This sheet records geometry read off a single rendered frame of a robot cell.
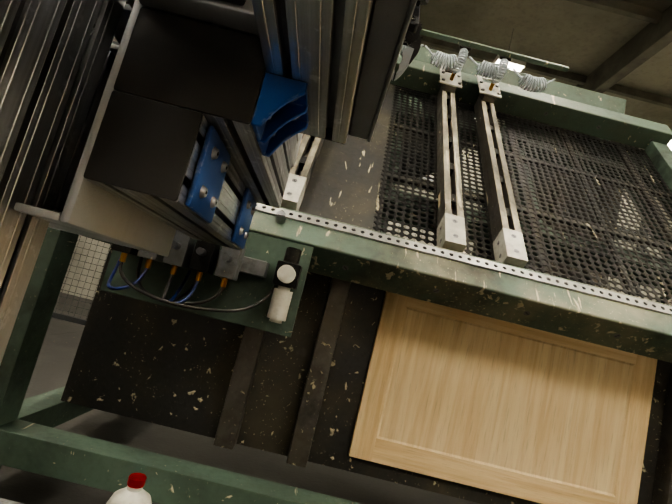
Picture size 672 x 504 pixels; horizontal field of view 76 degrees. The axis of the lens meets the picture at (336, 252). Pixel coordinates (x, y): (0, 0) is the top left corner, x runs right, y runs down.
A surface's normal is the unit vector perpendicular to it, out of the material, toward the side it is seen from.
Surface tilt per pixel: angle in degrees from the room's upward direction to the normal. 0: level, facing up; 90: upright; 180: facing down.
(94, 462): 90
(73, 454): 90
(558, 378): 90
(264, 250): 90
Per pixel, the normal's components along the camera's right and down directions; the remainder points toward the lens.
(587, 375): 0.04, -0.13
